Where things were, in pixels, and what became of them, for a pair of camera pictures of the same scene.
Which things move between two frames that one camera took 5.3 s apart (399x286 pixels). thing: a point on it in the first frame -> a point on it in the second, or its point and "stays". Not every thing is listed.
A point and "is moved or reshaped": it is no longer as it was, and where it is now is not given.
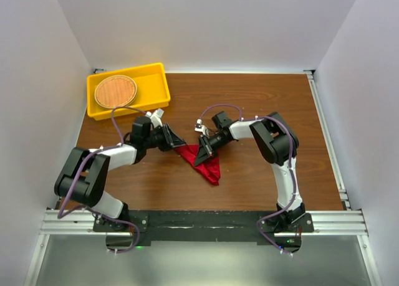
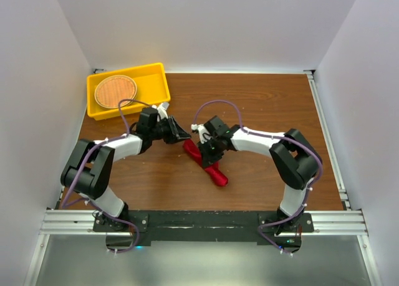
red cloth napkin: [209, 169] is moved or reshaped
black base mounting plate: [204, 226] stays
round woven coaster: [115, 91] stays
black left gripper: [169, 138] -> [173, 138]
